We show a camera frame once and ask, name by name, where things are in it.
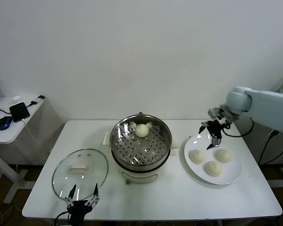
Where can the black smartphone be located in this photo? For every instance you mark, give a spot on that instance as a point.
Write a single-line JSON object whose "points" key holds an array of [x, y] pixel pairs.
{"points": [[19, 112]]}

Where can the small white case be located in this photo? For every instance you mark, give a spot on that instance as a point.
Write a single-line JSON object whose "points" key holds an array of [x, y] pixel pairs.
{"points": [[17, 98]]}

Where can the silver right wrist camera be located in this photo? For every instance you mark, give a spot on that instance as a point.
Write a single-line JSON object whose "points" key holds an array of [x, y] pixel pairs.
{"points": [[214, 112]]}

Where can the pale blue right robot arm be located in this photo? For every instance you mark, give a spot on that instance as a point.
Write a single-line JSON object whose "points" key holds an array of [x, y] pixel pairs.
{"points": [[268, 108]]}

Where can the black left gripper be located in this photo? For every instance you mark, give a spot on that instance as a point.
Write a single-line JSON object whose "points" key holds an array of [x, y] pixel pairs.
{"points": [[77, 210]]}

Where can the round glass pot lid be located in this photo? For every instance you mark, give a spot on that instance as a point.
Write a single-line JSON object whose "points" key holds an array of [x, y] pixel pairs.
{"points": [[96, 160]]}

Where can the white side table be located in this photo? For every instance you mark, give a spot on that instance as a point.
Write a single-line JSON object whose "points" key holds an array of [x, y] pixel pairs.
{"points": [[14, 133]]}

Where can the white steamed baozi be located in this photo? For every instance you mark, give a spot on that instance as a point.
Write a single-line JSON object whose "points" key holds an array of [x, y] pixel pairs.
{"points": [[223, 155], [213, 168], [141, 130], [197, 156]]}

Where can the white round plate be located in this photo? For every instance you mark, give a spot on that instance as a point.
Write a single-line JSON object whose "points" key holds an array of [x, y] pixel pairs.
{"points": [[195, 143]]}

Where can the stainless steel steamer basket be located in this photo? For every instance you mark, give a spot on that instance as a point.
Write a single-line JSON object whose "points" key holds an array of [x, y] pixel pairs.
{"points": [[122, 133]]}

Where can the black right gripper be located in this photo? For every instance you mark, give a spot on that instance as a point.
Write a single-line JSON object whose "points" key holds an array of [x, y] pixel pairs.
{"points": [[216, 128]]}

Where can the blue computer mouse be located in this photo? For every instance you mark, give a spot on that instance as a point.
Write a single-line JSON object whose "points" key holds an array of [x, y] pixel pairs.
{"points": [[4, 123]]}

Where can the white electric cooking pot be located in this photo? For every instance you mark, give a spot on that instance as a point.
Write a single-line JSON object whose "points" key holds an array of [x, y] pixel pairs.
{"points": [[139, 175]]}

